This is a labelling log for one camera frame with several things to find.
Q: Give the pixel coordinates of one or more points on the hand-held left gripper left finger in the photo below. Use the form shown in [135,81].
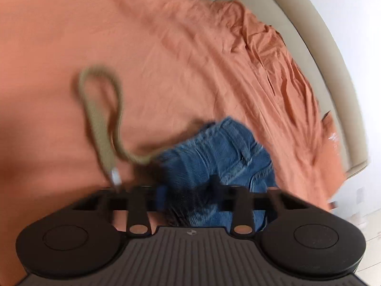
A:
[162,197]

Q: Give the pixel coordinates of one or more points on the orange duvet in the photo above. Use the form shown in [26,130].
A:
[148,50]

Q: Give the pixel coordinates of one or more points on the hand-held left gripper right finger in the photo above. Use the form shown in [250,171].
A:
[242,203]

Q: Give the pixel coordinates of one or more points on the blue denim pants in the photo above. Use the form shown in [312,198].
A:
[220,152]

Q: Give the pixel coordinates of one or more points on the beige padded headboard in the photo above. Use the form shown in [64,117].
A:
[297,20]

